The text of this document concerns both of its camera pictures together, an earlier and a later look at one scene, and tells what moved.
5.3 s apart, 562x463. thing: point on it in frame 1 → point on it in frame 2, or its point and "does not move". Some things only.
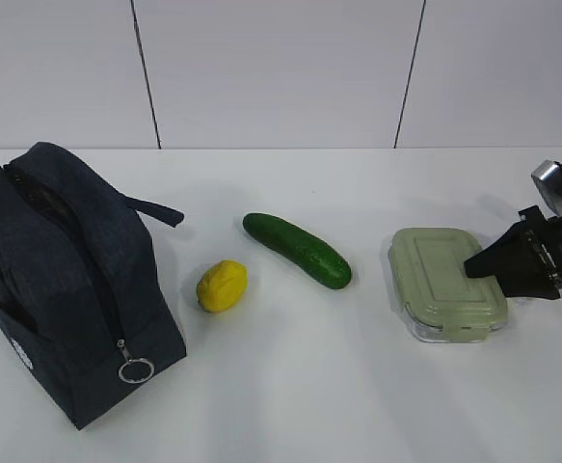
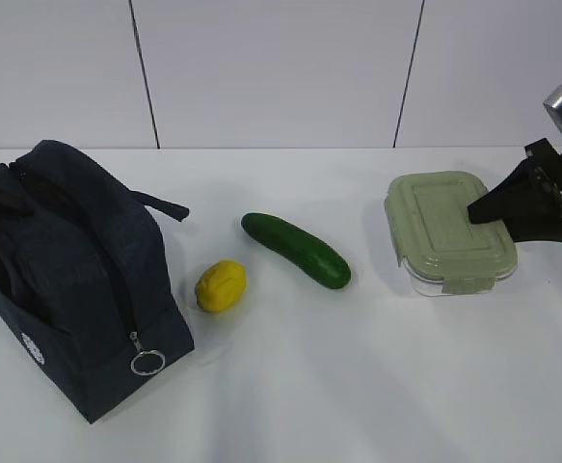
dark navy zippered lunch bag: x=73 y=278 does not move
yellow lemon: x=222 y=285 does not move
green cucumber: x=313 y=256 does not move
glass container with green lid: x=430 y=282 → x=439 y=250
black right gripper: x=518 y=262 → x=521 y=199
